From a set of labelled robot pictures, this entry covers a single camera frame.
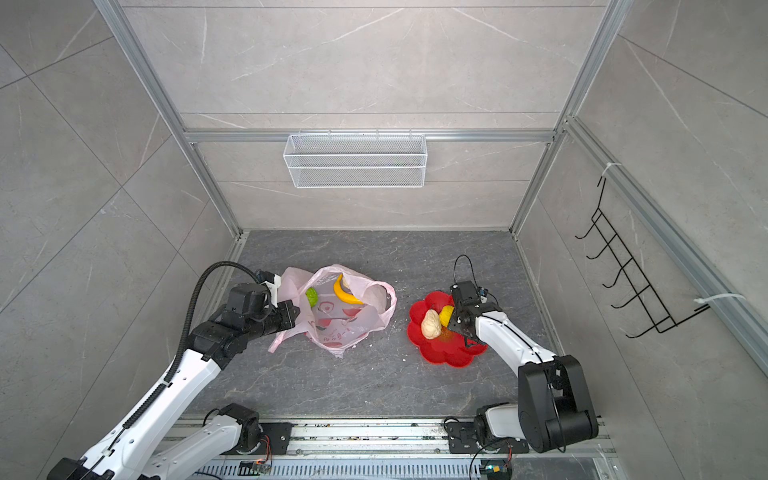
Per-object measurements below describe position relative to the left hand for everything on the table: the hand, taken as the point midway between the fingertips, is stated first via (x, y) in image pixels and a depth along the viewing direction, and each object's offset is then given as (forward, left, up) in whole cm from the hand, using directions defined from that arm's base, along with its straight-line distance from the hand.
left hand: (300, 303), depth 77 cm
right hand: (0, -47, -15) cm, 50 cm away
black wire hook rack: (-13, -78, +15) cm, 80 cm away
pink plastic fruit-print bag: (+10, -7, -19) cm, 23 cm away
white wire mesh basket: (+49, -14, +10) cm, 52 cm away
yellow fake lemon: (+2, -41, -13) cm, 43 cm away
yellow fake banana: (+12, -9, -17) cm, 23 cm away
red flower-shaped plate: (-7, -41, -17) cm, 45 cm away
